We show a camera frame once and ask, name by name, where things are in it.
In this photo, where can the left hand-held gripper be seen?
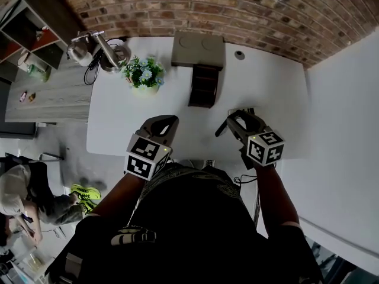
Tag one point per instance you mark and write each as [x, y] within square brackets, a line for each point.
[142, 158]

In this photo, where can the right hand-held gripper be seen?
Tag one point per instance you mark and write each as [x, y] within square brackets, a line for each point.
[263, 149]

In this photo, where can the dark brown organizer box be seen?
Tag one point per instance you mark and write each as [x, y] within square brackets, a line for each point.
[204, 84]

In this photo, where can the person's right forearm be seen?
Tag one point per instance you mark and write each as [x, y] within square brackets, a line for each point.
[275, 200]

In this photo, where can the person's left forearm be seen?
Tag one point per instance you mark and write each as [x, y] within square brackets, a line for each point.
[118, 194]

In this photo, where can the grey wireless charger pad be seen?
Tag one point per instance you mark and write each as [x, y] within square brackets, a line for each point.
[197, 47]

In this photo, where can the person's white shoe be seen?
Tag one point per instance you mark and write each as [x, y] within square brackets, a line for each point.
[209, 163]

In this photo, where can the potted flower plant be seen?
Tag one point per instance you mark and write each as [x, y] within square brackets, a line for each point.
[143, 75]

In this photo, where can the silver desk lamp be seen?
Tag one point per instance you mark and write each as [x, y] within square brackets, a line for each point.
[106, 52]

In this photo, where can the person's black clothing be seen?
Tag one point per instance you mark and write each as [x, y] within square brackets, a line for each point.
[183, 232]

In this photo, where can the grey wooden desk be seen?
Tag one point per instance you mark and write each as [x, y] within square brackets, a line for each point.
[53, 102]

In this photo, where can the black office chair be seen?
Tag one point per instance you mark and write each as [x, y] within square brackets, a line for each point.
[35, 167]

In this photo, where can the small brown item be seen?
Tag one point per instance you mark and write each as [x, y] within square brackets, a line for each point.
[32, 97]

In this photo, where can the small pink packet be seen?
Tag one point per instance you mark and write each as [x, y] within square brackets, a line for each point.
[23, 96]

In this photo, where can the grey shelf hutch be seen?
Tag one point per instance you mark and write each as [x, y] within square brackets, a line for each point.
[50, 7]

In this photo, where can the white rack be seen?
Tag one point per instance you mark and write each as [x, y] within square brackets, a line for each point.
[29, 262]

